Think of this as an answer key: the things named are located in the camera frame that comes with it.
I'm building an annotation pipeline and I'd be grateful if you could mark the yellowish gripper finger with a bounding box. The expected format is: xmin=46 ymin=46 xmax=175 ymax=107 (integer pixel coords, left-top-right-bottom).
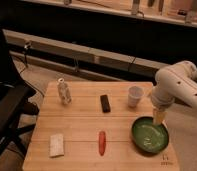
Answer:
xmin=153 ymin=108 xmax=166 ymax=125

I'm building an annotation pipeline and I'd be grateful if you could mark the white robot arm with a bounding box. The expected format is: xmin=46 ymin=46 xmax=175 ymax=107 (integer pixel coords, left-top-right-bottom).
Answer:
xmin=150 ymin=61 xmax=197 ymax=125

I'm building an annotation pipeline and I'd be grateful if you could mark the green round plate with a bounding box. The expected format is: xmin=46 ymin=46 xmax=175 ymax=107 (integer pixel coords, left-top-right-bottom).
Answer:
xmin=131 ymin=116 xmax=169 ymax=154

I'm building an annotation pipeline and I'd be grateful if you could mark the white paper cup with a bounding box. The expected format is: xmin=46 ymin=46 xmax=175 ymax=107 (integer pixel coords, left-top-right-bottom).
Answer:
xmin=128 ymin=86 xmax=144 ymax=107

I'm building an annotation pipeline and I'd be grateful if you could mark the black rectangular block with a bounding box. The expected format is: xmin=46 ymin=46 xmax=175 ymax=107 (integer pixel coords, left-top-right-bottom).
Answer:
xmin=100 ymin=95 xmax=111 ymax=113

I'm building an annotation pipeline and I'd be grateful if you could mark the wooden table board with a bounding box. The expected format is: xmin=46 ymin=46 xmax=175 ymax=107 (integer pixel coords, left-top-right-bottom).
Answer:
xmin=23 ymin=82 xmax=179 ymax=171

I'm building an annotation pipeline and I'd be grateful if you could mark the white sponge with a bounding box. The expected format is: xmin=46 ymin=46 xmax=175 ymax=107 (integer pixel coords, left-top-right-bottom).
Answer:
xmin=49 ymin=134 xmax=64 ymax=157

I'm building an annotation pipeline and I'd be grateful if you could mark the black chair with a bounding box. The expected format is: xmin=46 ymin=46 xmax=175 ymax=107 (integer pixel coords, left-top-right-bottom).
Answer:
xmin=0 ymin=19 xmax=40 ymax=166

